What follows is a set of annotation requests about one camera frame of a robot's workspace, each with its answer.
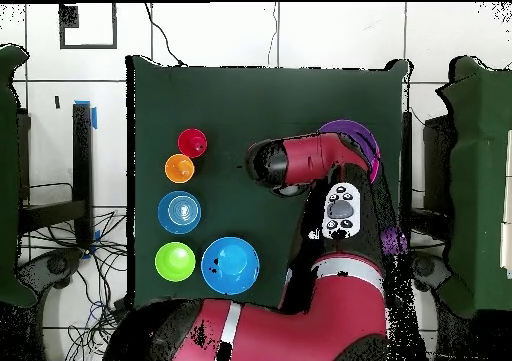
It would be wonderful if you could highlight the dark square floor frame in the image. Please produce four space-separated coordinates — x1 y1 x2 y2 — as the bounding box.
58 2 118 50

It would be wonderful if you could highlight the shallow light blue plastic bowl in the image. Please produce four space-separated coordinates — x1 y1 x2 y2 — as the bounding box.
157 190 202 235

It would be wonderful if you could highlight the red plastic cup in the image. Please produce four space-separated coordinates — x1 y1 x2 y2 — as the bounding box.
177 127 208 159

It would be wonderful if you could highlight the purple plastic cup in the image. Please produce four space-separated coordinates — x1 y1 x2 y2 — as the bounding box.
379 226 409 257

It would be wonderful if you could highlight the thin black floor cable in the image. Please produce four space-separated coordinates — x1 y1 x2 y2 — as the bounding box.
143 2 187 67

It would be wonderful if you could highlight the large pink plastic bowl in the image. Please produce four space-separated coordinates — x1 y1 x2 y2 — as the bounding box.
369 152 382 185

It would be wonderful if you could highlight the purple plastic bowl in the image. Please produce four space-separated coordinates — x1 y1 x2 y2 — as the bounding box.
318 119 381 166

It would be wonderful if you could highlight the green cloth covered side table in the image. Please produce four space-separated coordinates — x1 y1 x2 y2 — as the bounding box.
435 55 512 318
0 43 37 308

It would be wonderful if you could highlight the green plastic bowl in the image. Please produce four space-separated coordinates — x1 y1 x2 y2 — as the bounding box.
154 241 197 283

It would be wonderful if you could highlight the dark green tablecloth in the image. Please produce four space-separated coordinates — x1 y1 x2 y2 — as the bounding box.
125 54 413 312

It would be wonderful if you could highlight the large light blue plastic bowl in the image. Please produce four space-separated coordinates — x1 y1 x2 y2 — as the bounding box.
200 236 261 297

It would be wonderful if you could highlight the orange plastic cup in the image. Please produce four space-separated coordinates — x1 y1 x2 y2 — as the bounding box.
164 153 196 185

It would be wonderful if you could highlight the tangle of floor cables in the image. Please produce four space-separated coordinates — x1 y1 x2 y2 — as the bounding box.
19 210 129 361

